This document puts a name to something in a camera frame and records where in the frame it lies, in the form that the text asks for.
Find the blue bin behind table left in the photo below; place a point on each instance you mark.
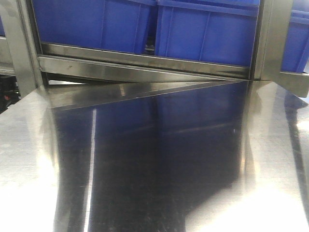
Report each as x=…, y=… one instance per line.
x=116, y=25

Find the blue bin behind table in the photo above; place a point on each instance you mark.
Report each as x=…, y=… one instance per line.
x=116, y=25
x=213, y=31

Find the blue bin behind table centre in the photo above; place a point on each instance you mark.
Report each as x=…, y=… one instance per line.
x=213, y=31

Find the blue bin far right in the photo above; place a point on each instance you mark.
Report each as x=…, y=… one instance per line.
x=296, y=52

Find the steel shelf frame by table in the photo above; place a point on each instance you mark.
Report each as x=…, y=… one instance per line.
x=31, y=61

